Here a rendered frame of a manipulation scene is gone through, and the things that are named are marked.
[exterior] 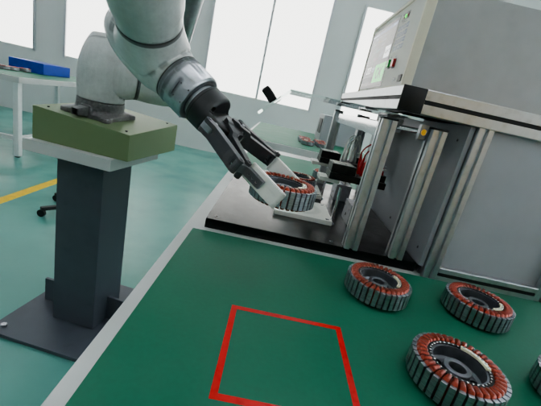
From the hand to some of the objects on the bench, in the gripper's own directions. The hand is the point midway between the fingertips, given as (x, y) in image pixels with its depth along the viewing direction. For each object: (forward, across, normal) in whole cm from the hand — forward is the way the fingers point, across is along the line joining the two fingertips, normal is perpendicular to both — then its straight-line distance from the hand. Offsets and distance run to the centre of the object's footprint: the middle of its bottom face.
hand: (282, 187), depth 56 cm
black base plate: (+5, -46, -15) cm, 49 cm away
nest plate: (+5, -34, -12) cm, 36 cm away
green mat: (+38, +10, +4) cm, 40 cm away
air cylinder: (+11, -61, -8) cm, 63 cm away
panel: (+23, -53, -1) cm, 58 cm away
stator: (+34, +12, +2) cm, 36 cm away
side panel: (+44, -26, +9) cm, 52 cm away
